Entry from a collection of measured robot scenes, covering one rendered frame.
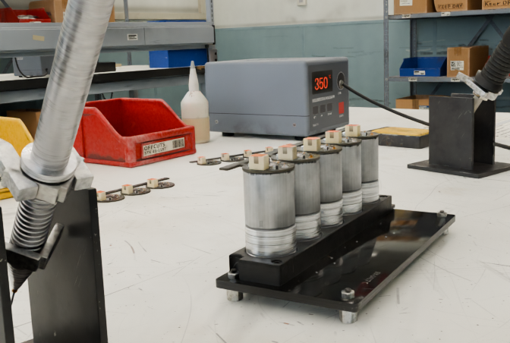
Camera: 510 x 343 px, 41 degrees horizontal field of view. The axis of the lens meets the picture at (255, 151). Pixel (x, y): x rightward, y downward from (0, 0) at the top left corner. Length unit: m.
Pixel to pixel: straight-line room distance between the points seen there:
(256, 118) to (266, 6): 5.46
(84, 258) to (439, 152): 0.45
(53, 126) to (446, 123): 0.47
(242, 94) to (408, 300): 0.56
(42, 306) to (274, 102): 0.59
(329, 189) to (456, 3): 4.55
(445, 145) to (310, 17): 5.39
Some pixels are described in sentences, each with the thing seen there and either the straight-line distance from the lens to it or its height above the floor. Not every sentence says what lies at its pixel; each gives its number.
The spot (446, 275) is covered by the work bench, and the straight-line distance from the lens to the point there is 0.36.
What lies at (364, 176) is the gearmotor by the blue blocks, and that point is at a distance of 0.42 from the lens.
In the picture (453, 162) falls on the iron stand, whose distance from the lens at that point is 0.63.
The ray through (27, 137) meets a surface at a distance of 0.64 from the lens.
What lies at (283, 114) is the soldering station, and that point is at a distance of 0.82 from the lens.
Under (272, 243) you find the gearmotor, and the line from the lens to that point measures 0.32.
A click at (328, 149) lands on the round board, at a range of 0.37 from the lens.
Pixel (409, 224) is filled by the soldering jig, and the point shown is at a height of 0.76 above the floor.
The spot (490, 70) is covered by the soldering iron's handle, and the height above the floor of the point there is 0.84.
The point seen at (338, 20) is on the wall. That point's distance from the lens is 5.84.
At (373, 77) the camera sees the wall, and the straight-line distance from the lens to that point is 5.67.
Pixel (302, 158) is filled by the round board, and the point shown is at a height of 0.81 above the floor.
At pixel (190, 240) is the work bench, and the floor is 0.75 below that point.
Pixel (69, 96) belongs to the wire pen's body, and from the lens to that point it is 0.19.
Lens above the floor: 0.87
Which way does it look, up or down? 9 degrees down
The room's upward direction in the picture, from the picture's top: 2 degrees counter-clockwise
